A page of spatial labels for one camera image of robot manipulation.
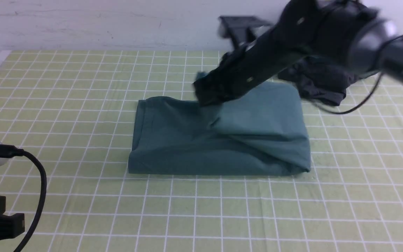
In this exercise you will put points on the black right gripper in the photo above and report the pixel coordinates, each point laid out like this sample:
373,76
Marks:
305,27

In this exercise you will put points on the green long-sleeved shirt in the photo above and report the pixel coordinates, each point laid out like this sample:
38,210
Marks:
261,134

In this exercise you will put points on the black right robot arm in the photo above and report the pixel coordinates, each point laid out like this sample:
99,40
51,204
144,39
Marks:
371,44

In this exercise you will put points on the dark grey clothes pile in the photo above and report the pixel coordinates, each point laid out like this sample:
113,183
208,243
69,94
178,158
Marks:
320,79

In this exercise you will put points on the green checkered tablecloth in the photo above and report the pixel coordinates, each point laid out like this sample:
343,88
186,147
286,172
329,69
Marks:
74,110

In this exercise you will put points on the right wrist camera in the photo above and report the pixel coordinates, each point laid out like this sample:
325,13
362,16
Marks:
242,29

